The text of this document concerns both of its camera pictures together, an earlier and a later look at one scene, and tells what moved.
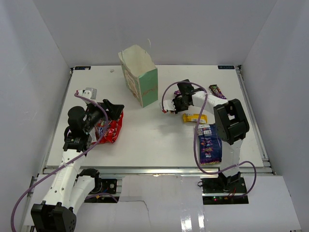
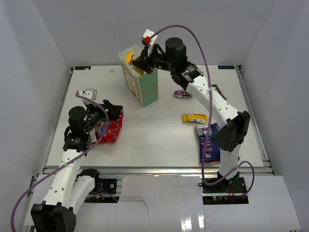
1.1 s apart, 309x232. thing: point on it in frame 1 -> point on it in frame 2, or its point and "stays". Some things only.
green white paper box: (140, 74) stays
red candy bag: (112, 133) stays
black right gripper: (178, 109) -> (147, 65)
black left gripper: (114, 110) stays
